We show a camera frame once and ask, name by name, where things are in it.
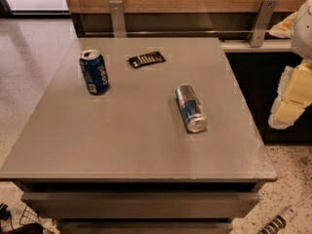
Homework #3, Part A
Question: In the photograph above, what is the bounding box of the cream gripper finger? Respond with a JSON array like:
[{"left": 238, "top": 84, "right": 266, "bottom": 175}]
[
  {"left": 268, "top": 62, "right": 312, "bottom": 130},
  {"left": 269, "top": 12, "right": 297, "bottom": 38}
]

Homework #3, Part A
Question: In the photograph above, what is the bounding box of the grey drawer cabinet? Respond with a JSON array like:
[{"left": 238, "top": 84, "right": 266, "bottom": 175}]
[{"left": 0, "top": 38, "right": 277, "bottom": 227}]

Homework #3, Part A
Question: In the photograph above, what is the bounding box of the wire basket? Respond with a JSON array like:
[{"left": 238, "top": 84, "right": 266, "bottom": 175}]
[{"left": 19, "top": 206, "right": 41, "bottom": 225}]

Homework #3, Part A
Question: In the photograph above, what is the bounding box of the white power strip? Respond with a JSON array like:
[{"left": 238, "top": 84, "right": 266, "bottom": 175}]
[{"left": 257, "top": 206, "right": 297, "bottom": 234}]

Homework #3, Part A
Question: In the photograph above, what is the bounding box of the Red Bull can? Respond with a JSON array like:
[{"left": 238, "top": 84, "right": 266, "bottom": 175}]
[{"left": 175, "top": 84, "right": 207, "bottom": 134}]

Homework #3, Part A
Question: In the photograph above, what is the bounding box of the left metal bracket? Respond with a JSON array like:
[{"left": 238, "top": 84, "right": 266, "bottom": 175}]
[{"left": 109, "top": 0, "right": 127, "bottom": 38}]

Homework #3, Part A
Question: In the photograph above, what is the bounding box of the metal bracket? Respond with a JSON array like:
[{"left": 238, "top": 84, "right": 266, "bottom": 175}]
[
  {"left": 247, "top": 0, "right": 278, "bottom": 48},
  {"left": 109, "top": 0, "right": 127, "bottom": 38}
]

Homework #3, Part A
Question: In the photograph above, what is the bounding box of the lower grey drawer front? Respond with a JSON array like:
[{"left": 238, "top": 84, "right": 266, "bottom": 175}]
[{"left": 61, "top": 221, "right": 232, "bottom": 234}]

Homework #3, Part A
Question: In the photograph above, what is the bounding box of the blue Pepsi can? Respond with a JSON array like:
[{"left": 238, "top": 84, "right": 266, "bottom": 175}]
[{"left": 79, "top": 50, "right": 110, "bottom": 96}]

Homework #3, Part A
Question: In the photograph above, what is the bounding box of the right metal bracket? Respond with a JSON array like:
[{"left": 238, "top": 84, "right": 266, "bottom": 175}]
[{"left": 247, "top": 0, "right": 278, "bottom": 48}]

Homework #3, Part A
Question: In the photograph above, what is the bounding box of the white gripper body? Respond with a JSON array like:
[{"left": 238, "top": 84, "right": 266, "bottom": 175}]
[{"left": 291, "top": 0, "right": 312, "bottom": 59}]

